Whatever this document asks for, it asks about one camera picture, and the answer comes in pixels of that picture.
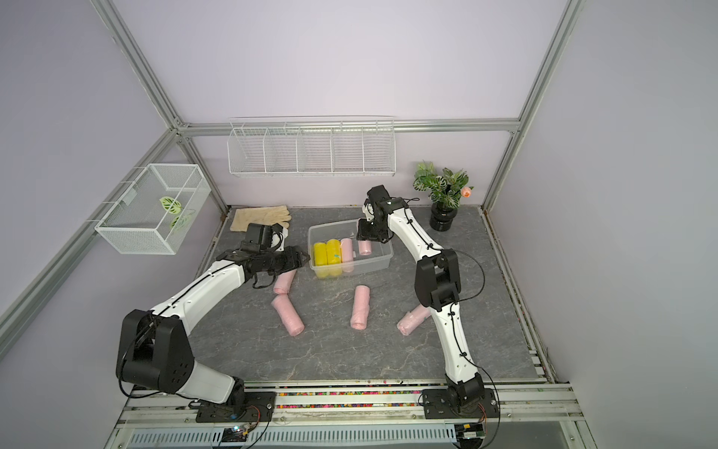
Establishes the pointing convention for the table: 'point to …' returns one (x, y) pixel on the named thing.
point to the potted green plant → (446, 189)
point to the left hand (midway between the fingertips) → (303, 261)
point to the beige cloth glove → (268, 216)
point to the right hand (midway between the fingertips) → (362, 234)
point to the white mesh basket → (150, 216)
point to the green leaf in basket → (170, 205)
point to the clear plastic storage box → (379, 260)
